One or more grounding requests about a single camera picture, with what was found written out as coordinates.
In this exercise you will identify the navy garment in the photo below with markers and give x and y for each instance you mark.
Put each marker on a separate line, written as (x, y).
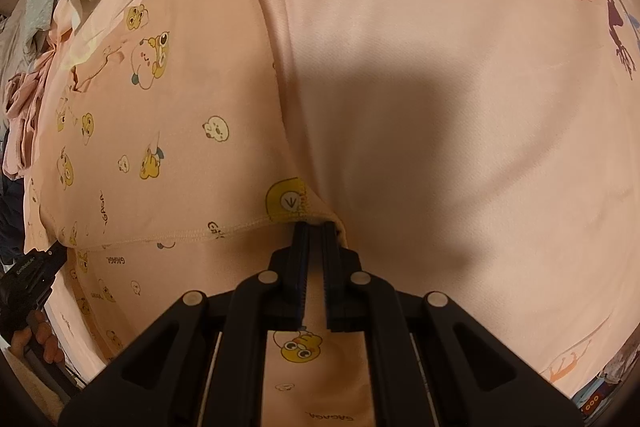
(12, 217)

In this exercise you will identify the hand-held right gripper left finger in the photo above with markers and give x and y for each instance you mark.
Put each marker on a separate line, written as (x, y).
(301, 287)

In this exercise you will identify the pink cartoon print pajama pants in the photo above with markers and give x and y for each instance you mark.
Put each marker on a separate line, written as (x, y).
(200, 87)

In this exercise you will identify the person's left hand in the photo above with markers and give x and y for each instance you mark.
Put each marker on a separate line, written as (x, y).
(47, 342)

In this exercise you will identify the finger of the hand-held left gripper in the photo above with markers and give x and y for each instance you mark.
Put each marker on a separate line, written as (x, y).
(56, 254)

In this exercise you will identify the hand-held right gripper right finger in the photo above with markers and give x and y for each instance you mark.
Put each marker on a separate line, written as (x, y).
(330, 287)

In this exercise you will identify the pink floral bed sheet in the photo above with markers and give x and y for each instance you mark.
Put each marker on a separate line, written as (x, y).
(450, 82)

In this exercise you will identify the plain pink garment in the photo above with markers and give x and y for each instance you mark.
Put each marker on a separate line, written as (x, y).
(25, 117)

